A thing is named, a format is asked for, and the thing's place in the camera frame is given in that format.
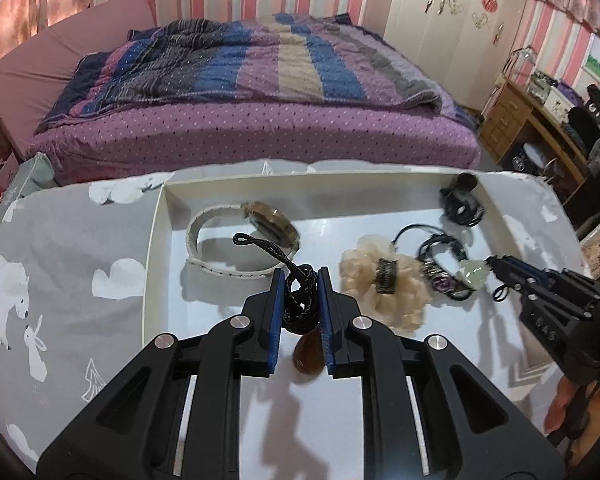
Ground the striped purple blue quilt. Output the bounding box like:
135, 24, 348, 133
34, 12, 444, 134

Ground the white strap wristwatch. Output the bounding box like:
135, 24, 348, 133
185, 202, 300, 280

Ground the brown teardrop pendant necklace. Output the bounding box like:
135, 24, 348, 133
232, 231, 326, 377

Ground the black braided bracelet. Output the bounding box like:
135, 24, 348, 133
392, 223, 477, 302

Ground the mauve mattress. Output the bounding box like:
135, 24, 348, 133
0, 0, 155, 158

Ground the desk lamp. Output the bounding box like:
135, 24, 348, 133
502, 46, 538, 84

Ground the purple dotted bed sheet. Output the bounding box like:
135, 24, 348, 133
29, 103, 481, 185

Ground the jade pendant black cord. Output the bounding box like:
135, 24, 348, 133
454, 258, 512, 304

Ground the black hair clip tie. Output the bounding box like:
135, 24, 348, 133
440, 172, 484, 228

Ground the grey cartoon print blanket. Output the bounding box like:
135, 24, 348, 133
0, 160, 588, 479

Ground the white wardrobe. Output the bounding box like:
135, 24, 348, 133
384, 0, 526, 110

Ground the white shallow tray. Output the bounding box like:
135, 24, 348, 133
142, 171, 566, 480

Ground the cream scrunchie with charm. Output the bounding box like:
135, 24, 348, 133
339, 235, 431, 335

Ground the wooden desk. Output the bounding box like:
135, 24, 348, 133
479, 79, 588, 203

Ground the right hand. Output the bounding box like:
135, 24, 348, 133
544, 377, 600, 445

